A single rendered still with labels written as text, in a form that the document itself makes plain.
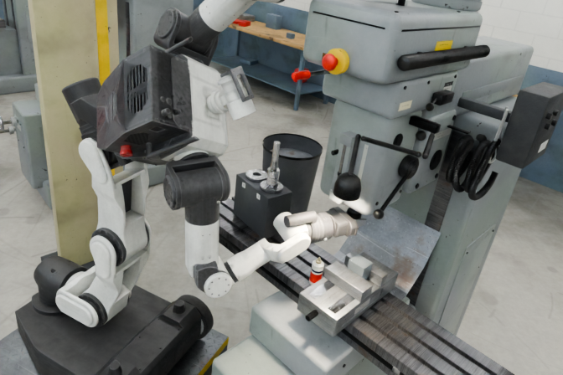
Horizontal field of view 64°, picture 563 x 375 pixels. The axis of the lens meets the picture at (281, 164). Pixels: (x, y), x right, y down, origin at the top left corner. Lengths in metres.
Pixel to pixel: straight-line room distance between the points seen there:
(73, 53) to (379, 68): 1.87
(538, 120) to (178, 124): 0.93
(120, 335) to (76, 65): 1.40
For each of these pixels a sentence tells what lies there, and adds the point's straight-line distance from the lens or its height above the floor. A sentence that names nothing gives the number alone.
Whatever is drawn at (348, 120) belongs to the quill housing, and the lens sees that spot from 1.28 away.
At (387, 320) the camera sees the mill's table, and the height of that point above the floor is 0.95.
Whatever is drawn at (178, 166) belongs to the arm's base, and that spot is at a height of 1.46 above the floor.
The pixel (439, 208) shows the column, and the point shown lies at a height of 1.21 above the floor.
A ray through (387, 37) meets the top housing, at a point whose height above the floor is 1.84.
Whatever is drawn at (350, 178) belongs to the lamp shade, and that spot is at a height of 1.47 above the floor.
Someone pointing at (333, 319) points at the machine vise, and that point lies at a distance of 1.40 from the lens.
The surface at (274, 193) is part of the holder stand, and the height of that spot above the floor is 1.15.
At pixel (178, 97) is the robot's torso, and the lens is 1.14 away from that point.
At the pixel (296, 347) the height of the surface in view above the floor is 0.87.
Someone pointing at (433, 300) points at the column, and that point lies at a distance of 1.91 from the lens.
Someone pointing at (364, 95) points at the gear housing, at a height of 1.67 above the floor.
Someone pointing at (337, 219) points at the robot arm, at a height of 1.26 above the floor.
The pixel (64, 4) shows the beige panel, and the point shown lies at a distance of 2.56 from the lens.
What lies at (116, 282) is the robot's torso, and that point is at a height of 0.89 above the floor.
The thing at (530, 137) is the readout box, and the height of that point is 1.61.
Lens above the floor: 1.98
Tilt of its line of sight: 25 degrees down
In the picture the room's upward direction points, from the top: 8 degrees clockwise
